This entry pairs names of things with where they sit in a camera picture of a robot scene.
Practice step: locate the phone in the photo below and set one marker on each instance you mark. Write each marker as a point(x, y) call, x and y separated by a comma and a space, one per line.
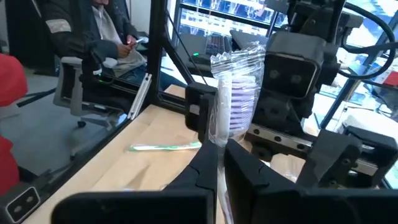
point(141, 40)

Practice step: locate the green toothbrush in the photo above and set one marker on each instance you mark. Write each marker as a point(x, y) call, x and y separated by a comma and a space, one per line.
point(164, 147)

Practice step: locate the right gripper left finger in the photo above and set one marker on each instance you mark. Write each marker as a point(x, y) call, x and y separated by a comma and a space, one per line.
point(174, 207)

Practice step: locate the silver bracket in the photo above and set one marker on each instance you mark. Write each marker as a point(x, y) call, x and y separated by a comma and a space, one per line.
point(140, 96)

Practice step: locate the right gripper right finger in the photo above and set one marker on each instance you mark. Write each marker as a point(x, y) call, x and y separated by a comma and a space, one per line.
point(280, 205)

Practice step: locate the black keyboard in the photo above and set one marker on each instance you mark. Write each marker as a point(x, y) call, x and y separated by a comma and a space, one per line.
point(217, 45)

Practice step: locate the gray office chair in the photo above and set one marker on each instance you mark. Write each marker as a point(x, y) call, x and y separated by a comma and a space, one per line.
point(76, 102)

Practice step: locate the black computer mouse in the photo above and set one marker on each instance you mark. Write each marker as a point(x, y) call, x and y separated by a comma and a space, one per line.
point(200, 58)

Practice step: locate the black depth camera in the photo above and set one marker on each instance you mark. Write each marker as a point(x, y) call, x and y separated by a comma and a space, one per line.
point(23, 203)

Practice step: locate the purple toothbrush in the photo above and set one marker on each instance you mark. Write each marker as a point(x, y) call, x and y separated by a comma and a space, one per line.
point(239, 102)

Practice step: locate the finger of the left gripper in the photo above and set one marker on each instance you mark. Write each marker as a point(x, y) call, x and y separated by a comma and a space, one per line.
point(199, 105)
point(342, 161)

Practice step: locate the person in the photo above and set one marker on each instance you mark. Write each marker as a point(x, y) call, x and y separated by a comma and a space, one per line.
point(9, 81)
point(77, 37)

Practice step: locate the black room divider panel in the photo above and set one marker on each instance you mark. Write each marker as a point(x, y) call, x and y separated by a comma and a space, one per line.
point(25, 37)

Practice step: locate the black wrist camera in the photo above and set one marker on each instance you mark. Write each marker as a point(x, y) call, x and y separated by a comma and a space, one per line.
point(289, 76)

